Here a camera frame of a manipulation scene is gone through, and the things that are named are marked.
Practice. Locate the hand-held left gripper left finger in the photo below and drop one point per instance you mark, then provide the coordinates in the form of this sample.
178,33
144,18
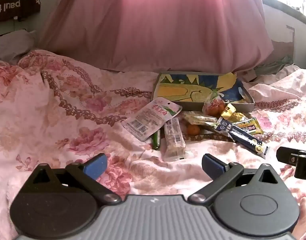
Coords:
95,166

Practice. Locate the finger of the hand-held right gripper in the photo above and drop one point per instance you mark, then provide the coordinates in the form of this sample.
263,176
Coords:
288,156

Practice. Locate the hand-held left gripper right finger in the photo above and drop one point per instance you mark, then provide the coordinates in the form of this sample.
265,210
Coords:
211,165

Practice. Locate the small tangerine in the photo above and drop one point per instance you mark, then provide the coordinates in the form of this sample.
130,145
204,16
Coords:
193,130

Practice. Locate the dark blue snack packet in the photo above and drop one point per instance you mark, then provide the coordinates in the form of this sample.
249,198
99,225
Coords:
240,135

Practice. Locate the clear grain bar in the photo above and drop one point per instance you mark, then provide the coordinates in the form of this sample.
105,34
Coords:
174,140

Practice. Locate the yellow packet with black label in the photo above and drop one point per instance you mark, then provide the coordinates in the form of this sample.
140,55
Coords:
250,127

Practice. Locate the clear cracker packet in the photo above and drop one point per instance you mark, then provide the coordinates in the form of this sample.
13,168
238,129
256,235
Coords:
198,118

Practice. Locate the clear bag of orange snacks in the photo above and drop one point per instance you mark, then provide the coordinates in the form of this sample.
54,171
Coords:
214,106

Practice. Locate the grey cardboard box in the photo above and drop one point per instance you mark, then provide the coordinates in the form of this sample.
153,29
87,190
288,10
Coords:
188,106

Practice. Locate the white green snack packet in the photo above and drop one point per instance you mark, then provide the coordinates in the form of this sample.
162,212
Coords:
153,115

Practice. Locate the yellow blue printed paper liner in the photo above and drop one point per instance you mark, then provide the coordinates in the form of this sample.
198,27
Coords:
178,92

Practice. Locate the grey green cloth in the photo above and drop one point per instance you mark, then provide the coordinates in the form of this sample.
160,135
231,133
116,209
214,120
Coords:
273,67

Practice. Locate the grey pillow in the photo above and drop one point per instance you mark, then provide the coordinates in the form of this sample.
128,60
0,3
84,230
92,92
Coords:
10,45

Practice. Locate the pink curtain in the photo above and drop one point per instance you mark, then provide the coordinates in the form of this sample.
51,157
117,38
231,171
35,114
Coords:
155,25

